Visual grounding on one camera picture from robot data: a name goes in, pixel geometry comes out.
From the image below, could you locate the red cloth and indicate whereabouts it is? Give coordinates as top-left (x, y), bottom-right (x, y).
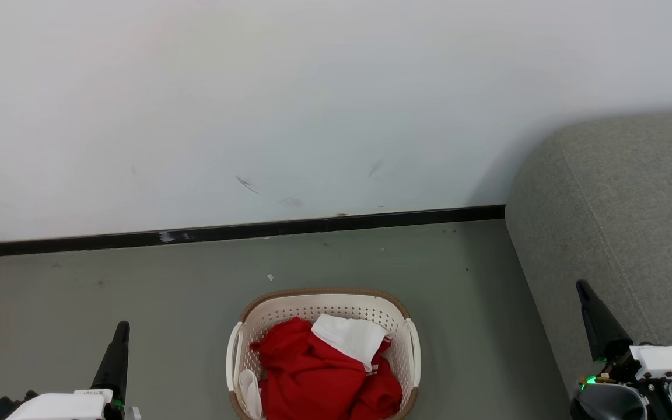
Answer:
top-left (250, 317), bottom-right (404, 420)

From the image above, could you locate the grey fabric sofa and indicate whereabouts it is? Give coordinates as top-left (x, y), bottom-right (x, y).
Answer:
top-left (505, 110), bottom-right (672, 420)

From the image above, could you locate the red and white garment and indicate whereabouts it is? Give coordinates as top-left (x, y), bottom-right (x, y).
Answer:
top-left (311, 313), bottom-right (393, 375)

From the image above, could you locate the black baseboard strip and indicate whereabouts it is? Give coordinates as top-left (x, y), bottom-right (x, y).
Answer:
top-left (0, 204), bottom-right (506, 260)

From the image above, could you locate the small white cloth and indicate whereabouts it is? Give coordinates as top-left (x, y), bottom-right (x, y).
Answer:
top-left (238, 369), bottom-right (264, 419)

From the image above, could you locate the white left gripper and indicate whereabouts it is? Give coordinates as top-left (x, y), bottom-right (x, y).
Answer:
top-left (6, 321), bottom-right (141, 420)

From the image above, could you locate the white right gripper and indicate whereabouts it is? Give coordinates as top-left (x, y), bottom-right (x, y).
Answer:
top-left (575, 280), bottom-right (672, 409)

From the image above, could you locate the cream perforated laundry basket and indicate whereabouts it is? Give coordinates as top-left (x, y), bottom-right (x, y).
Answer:
top-left (226, 287), bottom-right (422, 420)

